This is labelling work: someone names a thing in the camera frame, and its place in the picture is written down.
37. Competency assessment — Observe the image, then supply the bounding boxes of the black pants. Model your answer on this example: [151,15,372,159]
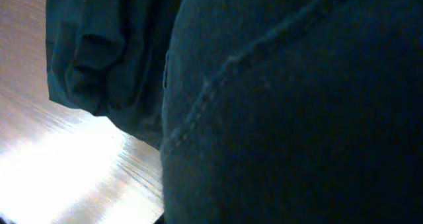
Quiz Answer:
[46,0,422,224]

